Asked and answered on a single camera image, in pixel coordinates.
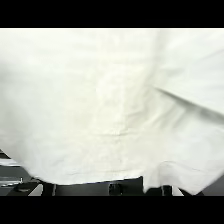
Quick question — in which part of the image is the white garment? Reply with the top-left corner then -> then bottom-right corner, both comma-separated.
0,28 -> 224,196

